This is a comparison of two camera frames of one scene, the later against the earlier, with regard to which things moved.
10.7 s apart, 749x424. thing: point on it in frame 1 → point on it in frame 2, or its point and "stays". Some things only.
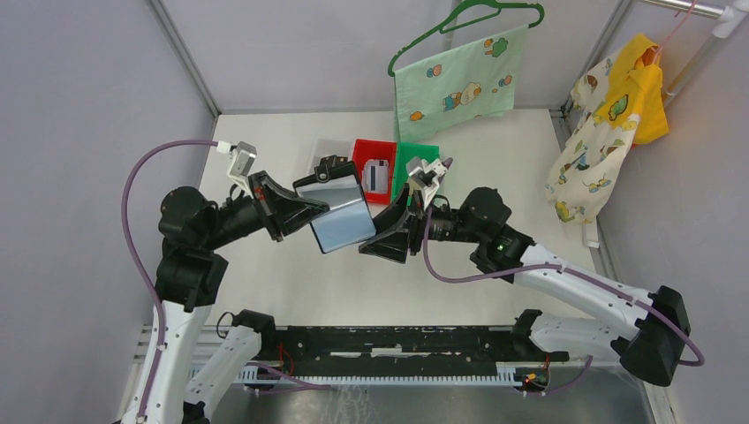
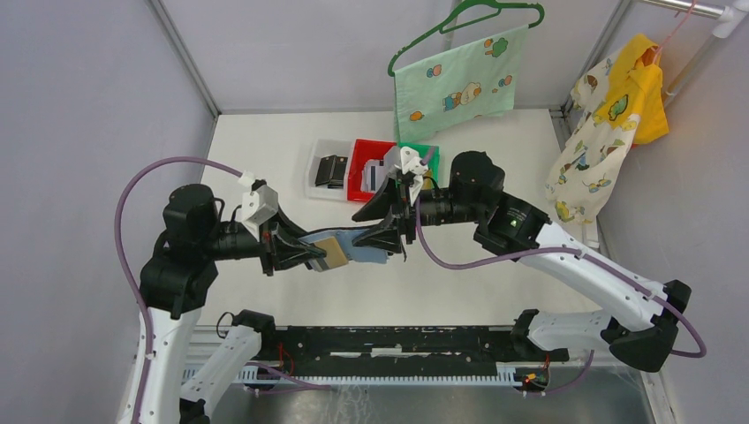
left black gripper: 292,209 → 279,243
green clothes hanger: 442,27 stays
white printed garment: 593,153 stays
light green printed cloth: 484,79 stays
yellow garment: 635,87 stays
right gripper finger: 383,223 → 382,204
